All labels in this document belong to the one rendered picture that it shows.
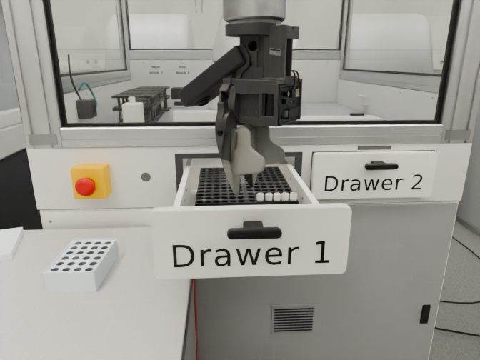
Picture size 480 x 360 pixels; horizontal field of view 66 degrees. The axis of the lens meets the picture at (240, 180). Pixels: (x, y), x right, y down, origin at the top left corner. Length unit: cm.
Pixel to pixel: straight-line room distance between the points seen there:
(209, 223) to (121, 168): 40
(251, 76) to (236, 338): 79
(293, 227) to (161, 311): 24
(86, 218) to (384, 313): 81
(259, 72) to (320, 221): 23
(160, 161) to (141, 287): 31
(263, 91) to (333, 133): 47
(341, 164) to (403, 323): 51
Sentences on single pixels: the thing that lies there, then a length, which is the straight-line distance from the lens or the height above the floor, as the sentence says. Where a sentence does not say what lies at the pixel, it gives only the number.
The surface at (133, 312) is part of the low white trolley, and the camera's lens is 63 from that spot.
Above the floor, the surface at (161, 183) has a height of 86.
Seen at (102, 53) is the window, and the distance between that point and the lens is 88.
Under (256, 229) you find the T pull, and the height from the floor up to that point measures 91.
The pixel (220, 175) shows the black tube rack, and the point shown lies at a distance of 78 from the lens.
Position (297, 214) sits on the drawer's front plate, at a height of 92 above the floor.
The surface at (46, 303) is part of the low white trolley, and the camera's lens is 70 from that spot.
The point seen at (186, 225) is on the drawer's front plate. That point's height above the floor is 91.
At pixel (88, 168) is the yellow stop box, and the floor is 91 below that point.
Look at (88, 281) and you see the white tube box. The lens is 69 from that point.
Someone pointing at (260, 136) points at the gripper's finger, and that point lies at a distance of 51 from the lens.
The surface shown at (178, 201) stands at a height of 89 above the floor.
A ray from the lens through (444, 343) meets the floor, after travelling 191.
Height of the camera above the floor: 113
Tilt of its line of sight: 18 degrees down
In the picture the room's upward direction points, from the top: straight up
